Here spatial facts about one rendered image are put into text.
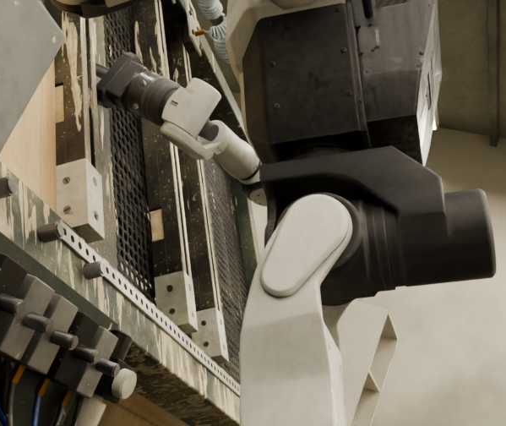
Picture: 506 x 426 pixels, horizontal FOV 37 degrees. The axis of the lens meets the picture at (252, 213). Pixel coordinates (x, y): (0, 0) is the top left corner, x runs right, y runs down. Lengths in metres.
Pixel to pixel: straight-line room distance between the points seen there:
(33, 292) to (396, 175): 0.46
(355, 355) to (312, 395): 3.98
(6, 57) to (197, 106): 0.78
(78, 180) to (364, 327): 3.79
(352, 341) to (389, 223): 3.96
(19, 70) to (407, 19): 0.57
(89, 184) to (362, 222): 0.50
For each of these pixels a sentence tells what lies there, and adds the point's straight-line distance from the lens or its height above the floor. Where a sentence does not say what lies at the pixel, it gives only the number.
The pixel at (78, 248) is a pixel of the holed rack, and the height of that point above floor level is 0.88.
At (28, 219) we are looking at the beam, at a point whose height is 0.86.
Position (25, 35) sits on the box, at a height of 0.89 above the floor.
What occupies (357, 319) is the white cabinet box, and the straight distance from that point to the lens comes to 4.93.
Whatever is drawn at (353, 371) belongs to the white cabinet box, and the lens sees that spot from 4.83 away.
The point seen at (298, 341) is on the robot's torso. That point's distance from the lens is 0.89.
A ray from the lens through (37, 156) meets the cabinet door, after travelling 1.24.
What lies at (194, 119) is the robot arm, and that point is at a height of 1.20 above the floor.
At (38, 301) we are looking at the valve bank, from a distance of 0.90.
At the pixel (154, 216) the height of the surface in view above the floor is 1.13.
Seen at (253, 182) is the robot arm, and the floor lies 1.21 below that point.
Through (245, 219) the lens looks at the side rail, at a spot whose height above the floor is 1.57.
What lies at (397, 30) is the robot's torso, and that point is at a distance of 1.04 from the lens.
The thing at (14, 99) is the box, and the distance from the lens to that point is 0.66.
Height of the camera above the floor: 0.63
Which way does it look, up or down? 20 degrees up
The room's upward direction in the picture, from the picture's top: 23 degrees clockwise
